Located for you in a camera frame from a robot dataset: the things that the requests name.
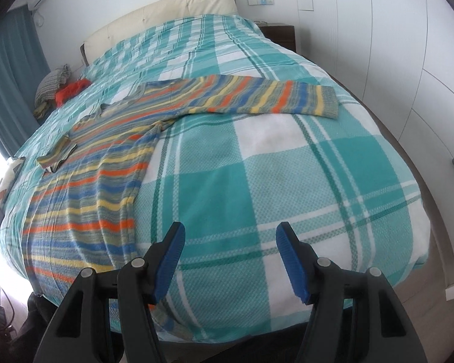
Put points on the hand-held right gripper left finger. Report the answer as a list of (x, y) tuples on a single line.
[(170, 264)]

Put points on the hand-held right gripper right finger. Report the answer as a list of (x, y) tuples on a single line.
[(293, 264)]

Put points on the striped knit sweater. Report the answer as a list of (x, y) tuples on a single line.
[(98, 181)]

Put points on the teal plaid blanket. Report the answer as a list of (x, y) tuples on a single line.
[(287, 181)]

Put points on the red knit cloth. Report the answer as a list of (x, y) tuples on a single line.
[(72, 90)]

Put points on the olive cloth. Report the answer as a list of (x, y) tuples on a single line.
[(42, 109)]

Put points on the grey checked cloth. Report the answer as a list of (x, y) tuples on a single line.
[(51, 81)]

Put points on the dark wooden nightstand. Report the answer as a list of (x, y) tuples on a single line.
[(282, 36)]

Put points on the cream padded headboard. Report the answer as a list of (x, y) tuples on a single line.
[(166, 11)]

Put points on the teal curtain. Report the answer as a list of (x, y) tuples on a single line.
[(7, 64)]

